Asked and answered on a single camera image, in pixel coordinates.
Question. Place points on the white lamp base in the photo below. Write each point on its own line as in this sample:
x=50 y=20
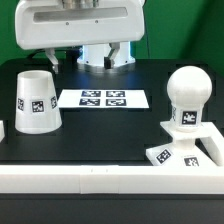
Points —
x=186 y=149

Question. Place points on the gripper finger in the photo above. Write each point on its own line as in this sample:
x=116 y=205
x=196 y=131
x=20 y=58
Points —
x=109 y=60
x=50 y=53

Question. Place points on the white lamp bulb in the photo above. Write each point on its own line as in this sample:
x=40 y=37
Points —
x=188 y=88

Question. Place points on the white right fence bar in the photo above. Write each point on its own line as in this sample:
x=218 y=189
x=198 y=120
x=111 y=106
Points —
x=214 y=143

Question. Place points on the white marker sheet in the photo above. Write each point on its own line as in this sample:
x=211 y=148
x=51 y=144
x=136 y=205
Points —
x=134 y=99

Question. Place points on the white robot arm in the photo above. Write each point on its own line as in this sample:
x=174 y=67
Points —
x=92 y=56

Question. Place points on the white left fence piece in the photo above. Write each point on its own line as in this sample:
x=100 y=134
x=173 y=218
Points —
x=2 y=132

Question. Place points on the white lamp shade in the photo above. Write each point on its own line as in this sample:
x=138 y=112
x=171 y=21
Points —
x=37 y=111

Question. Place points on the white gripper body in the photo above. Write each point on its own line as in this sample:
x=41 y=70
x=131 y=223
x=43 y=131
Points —
x=62 y=23

